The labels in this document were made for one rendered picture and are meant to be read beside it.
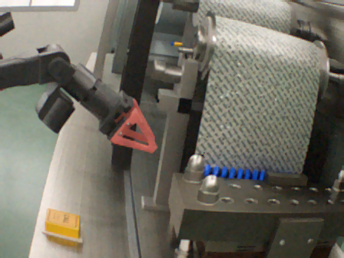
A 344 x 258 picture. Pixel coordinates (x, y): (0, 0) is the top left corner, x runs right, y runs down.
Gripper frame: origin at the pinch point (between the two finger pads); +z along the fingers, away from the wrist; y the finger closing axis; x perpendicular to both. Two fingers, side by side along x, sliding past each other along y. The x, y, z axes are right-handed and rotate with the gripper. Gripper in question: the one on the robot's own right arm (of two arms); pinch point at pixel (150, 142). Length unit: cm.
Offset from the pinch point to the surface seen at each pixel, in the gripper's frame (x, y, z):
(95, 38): -40, -557, -11
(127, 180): -14.1, -23.6, 7.4
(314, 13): 50, -27, 17
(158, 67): 10.3, -7.5, -6.3
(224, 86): 15.8, 0.4, 3.3
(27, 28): -87, -557, -109
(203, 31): 21.2, -2.9, -5.6
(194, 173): 2.0, 8.3, 7.0
